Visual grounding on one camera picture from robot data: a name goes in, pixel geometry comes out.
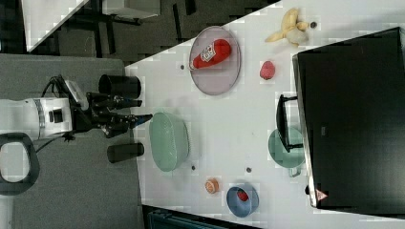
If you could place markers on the black toaster oven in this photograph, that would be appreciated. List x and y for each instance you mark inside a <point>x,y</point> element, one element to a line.
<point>351,102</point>

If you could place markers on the green mug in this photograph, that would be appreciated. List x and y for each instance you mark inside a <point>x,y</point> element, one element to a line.
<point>291,160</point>

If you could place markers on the small strawberry in bowl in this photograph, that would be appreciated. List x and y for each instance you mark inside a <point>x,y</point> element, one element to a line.
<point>242,195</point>

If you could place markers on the red ketchup bottle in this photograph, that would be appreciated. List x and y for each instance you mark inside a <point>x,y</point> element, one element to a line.
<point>213,54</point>

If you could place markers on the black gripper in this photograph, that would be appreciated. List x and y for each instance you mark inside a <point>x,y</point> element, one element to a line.
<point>96,116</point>

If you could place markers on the grey round plate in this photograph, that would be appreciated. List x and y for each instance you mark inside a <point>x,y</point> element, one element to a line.
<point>220,78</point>

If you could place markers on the green plastic strainer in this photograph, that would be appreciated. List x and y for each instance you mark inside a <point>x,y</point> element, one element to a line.
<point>169,141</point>

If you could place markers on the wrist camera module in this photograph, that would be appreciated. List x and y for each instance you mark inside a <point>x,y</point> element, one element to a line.
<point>78,95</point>

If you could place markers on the black cylinder post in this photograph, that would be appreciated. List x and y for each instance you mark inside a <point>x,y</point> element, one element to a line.
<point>122,152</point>

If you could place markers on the blue bowl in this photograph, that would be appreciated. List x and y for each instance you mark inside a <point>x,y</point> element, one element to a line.
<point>242,209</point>

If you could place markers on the peeled toy banana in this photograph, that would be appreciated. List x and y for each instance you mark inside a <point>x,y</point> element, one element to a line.
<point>293,30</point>

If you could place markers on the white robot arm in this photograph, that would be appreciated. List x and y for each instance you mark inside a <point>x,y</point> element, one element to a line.
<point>49,117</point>

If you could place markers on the orange slice toy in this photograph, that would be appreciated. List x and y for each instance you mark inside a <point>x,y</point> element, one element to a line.
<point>212,186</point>

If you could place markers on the red toy strawberry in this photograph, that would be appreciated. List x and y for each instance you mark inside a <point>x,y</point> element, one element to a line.
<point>267,70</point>

